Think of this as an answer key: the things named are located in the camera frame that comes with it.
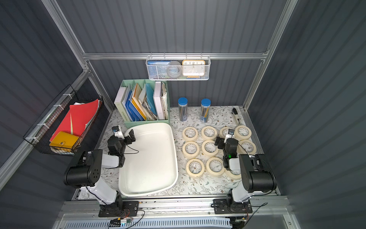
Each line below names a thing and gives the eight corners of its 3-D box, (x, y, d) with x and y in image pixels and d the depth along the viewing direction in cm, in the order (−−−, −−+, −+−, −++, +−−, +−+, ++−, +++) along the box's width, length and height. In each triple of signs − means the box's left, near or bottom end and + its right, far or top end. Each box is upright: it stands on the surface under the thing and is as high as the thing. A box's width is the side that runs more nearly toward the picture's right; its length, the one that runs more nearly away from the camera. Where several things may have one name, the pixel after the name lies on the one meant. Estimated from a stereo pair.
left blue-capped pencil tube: (179, 121, 114) (178, 103, 98) (179, 115, 118) (178, 97, 102) (187, 121, 114) (188, 103, 98) (187, 115, 118) (187, 97, 102)
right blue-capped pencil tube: (200, 123, 113) (202, 104, 97) (199, 117, 117) (201, 98, 101) (207, 123, 113) (211, 104, 97) (207, 117, 117) (210, 98, 101)
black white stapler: (235, 126, 111) (236, 123, 108) (230, 111, 121) (232, 108, 118) (239, 126, 111) (240, 123, 108) (234, 111, 121) (236, 108, 118)
